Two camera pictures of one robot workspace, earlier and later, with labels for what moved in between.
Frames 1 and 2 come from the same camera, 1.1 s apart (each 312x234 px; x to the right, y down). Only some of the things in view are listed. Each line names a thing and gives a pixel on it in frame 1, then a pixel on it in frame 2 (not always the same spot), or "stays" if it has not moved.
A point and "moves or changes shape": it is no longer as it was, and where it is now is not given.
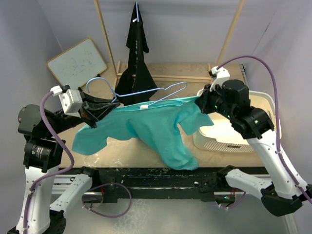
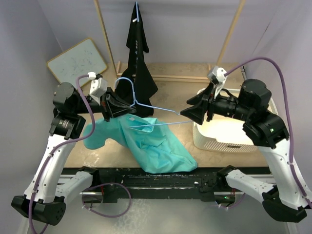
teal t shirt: (164, 126) moves or changes shape
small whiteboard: (78, 65) stays
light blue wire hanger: (146, 106) -> (135, 101)
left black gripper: (92, 109) -> (115, 111)
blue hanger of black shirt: (137, 11) stays
